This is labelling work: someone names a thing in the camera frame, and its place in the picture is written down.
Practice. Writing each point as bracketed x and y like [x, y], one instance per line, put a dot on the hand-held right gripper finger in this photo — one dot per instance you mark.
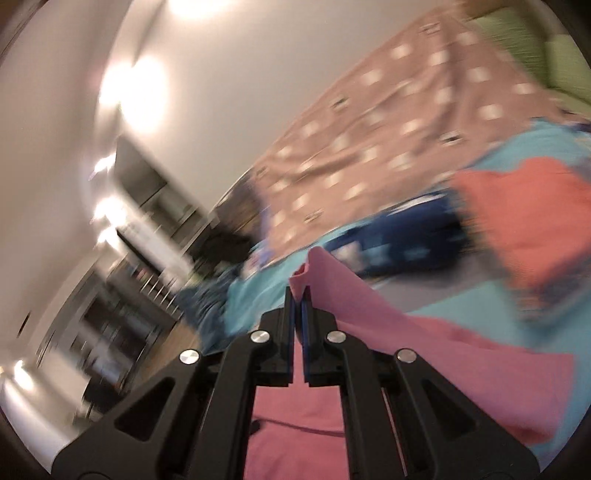
[305, 333]
[296, 333]

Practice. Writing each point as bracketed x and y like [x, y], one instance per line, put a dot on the pink cloth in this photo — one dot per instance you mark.
[438, 360]

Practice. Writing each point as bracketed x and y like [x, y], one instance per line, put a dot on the dark blue clothes pile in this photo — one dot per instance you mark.
[207, 304]

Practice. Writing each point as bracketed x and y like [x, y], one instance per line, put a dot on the navy star print rolled blanket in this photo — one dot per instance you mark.
[415, 240]

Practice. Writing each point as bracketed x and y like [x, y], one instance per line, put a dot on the teal printed blanket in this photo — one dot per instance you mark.
[461, 308]

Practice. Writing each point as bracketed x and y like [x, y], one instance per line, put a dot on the pink polka dot blanket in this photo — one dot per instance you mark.
[392, 115]

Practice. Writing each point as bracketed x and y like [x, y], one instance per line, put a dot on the coral cloth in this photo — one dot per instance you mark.
[531, 221]

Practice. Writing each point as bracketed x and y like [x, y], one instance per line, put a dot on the green bed sheet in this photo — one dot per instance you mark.
[517, 41]

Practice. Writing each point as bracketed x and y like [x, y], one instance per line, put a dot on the dark wall cabinet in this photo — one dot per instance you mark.
[143, 180]

